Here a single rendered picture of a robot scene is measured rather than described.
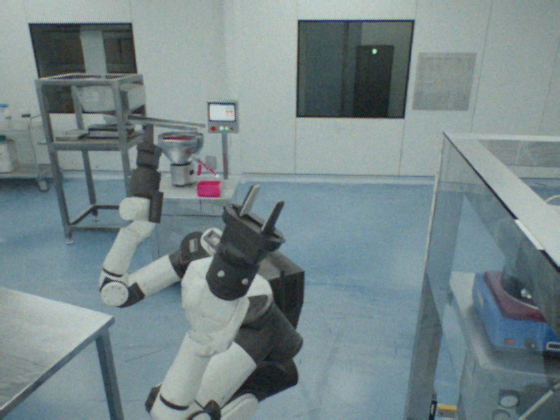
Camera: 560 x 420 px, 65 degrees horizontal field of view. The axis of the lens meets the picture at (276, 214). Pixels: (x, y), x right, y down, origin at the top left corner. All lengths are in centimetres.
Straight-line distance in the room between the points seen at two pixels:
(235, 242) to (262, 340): 32
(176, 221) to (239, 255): 251
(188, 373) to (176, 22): 530
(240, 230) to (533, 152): 68
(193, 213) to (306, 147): 294
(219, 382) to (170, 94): 524
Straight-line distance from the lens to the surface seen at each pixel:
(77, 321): 186
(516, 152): 112
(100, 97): 412
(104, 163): 655
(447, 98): 600
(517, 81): 631
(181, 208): 325
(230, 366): 102
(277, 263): 128
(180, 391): 93
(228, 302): 85
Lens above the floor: 183
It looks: 22 degrees down
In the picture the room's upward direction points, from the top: straight up
